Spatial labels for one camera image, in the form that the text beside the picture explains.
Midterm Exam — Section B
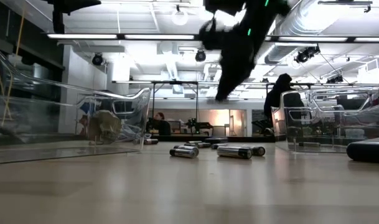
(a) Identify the yellow hanging cable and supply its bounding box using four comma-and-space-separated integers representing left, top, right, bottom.
0, 9, 26, 127

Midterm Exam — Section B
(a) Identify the clear plastic bin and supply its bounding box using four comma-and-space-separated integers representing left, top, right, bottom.
271, 88, 379, 154
0, 46, 152, 166

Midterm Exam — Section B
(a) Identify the brown tape roll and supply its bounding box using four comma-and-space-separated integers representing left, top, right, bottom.
88, 110, 122, 146

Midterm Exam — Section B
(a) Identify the long ceiling light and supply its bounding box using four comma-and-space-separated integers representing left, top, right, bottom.
265, 35, 379, 44
47, 33, 196, 40

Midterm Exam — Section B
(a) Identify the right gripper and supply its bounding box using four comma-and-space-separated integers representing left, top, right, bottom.
197, 17, 271, 102

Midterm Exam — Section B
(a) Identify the silver ventilation duct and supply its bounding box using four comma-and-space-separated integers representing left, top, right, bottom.
263, 0, 325, 65

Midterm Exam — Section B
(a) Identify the person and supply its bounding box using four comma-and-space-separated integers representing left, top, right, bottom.
263, 73, 305, 134
145, 111, 172, 136

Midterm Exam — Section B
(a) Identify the white coiled cable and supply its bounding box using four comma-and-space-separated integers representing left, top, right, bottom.
120, 124, 152, 142

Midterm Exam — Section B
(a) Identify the white ceiling ring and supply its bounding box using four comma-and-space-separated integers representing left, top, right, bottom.
171, 6, 189, 26

